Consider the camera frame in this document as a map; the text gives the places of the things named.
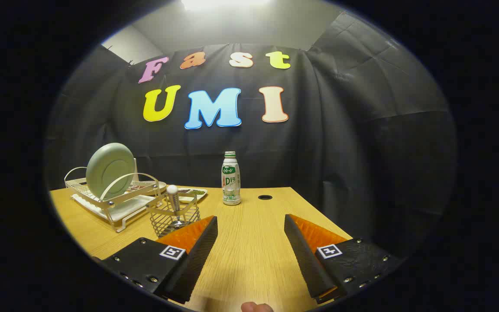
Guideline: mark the white divided snack tray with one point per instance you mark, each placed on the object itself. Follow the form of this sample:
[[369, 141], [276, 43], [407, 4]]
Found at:
[[193, 193]]

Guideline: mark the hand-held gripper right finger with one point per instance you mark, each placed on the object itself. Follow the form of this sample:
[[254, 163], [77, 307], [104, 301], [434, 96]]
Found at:
[[303, 255]]

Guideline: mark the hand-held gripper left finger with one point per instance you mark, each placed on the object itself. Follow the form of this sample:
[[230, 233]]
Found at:
[[197, 255]]

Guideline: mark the beige plate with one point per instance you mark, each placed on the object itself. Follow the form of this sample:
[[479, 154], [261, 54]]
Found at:
[[162, 186]]

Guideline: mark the pale green plate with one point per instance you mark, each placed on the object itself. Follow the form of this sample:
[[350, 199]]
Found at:
[[108, 169]]

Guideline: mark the white green drink bottle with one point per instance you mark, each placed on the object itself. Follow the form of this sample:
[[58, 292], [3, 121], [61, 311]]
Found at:
[[231, 182]]

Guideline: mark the black backdrop cloth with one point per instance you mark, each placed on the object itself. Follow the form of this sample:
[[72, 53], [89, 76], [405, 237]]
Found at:
[[340, 151]]

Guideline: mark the ceiling light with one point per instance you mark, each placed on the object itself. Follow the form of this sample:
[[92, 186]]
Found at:
[[225, 3]]

